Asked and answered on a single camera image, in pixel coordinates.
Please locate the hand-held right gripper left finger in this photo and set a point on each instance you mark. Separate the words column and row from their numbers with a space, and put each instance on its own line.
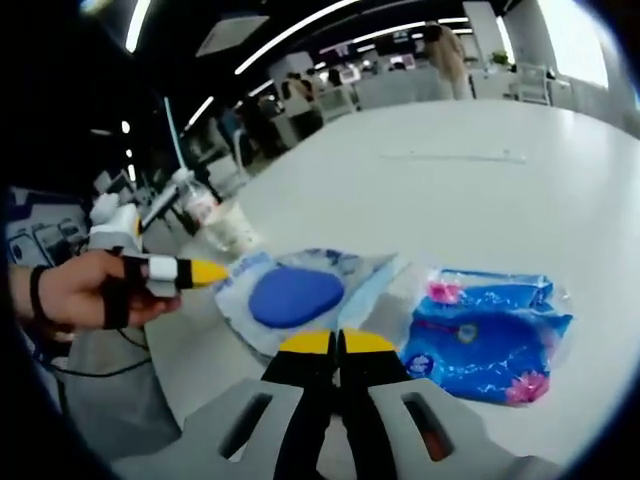
column 200, row 450

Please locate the open laptop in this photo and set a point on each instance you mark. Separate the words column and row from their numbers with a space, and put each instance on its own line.
column 160, row 200

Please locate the clear packet with blue oval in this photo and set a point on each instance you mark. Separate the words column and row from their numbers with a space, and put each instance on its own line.
column 295, row 297

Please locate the person's left hand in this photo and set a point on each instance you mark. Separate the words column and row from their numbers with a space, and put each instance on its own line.
column 75, row 295

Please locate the blue tissue packet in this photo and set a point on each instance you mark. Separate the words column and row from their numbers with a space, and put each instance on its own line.
column 480, row 350

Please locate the green potted plant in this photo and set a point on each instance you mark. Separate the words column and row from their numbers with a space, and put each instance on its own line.
column 500, row 59

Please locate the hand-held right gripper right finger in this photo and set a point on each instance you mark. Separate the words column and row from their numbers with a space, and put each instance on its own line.
column 475, row 445

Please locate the white table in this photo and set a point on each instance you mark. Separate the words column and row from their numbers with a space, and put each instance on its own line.
column 450, row 210

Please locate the white chair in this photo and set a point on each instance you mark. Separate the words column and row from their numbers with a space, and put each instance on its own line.
column 531, row 84

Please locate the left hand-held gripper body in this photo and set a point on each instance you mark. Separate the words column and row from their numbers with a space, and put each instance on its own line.
column 116, row 227

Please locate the clear plastic water bottle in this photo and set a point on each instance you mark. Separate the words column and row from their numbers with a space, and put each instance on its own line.
column 197, row 200

